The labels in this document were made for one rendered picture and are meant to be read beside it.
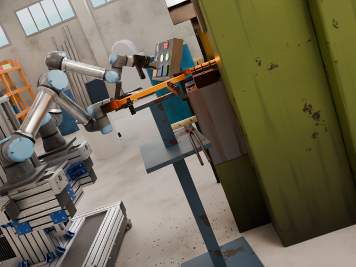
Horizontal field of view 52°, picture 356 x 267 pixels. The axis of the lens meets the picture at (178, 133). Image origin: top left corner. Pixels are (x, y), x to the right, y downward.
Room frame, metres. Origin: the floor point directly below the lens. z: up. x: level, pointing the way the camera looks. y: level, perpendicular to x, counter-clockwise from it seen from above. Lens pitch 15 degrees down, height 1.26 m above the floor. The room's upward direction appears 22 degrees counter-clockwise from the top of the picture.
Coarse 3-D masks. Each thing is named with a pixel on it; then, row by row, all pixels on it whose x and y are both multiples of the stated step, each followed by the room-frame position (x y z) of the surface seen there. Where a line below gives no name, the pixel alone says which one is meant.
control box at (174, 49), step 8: (168, 40) 2.66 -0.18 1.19; (176, 40) 2.59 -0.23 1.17; (160, 48) 2.79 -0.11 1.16; (168, 48) 2.63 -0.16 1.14; (176, 48) 2.59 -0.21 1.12; (160, 56) 2.77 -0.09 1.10; (168, 56) 2.60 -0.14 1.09; (176, 56) 2.58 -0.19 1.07; (160, 64) 2.74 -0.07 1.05; (168, 64) 2.58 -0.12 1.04; (176, 64) 2.57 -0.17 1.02; (168, 72) 2.56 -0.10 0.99; (176, 72) 2.56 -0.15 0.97; (160, 80) 2.83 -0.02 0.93
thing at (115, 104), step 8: (168, 80) 1.80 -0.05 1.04; (176, 80) 1.79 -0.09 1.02; (152, 88) 1.78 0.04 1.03; (160, 88) 1.78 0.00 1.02; (128, 96) 1.78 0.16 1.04; (136, 96) 1.77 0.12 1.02; (104, 104) 1.75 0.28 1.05; (112, 104) 1.76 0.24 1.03; (120, 104) 1.76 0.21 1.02; (104, 112) 1.76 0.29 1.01
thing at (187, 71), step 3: (213, 60) 2.14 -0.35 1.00; (204, 63) 2.15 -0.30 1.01; (207, 63) 2.14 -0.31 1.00; (195, 66) 2.17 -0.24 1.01; (198, 66) 2.14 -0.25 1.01; (186, 69) 2.15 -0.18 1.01; (189, 69) 2.14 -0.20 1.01; (192, 69) 2.15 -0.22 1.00; (180, 72) 2.15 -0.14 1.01; (183, 72) 2.16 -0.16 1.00; (186, 72) 2.16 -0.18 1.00; (189, 72) 2.14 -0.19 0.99; (174, 75) 2.16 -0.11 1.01; (177, 75) 2.16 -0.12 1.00
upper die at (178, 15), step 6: (174, 6) 2.08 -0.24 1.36; (180, 6) 2.08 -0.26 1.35; (186, 6) 2.08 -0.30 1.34; (192, 6) 2.08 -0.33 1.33; (174, 12) 2.08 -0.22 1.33; (180, 12) 2.08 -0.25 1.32; (186, 12) 2.08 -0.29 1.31; (192, 12) 2.08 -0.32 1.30; (174, 18) 2.09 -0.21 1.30; (180, 18) 2.08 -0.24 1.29; (186, 18) 2.08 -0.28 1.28; (174, 24) 2.09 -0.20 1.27
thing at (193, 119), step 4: (184, 120) 2.53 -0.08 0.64; (188, 120) 2.52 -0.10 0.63; (192, 120) 2.52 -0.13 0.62; (196, 120) 2.52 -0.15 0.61; (172, 124) 2.54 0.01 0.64; (176, 124) 2.53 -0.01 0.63; (180, 124) 2.52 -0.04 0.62; (184, 124) 2.52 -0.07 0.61; (172, 128) 2.53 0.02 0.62; (176, 128) 2.53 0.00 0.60
